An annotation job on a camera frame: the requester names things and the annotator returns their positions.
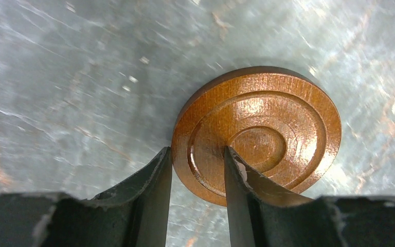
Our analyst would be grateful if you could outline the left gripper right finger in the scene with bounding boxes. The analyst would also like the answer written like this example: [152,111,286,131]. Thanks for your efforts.
[224,147,395,246]

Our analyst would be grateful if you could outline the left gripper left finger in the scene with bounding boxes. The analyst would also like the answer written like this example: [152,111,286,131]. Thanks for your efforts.
[0,147,172,246]

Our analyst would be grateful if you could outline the wooden coaster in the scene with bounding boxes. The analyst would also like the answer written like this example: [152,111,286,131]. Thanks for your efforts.
[171,66,342,206]

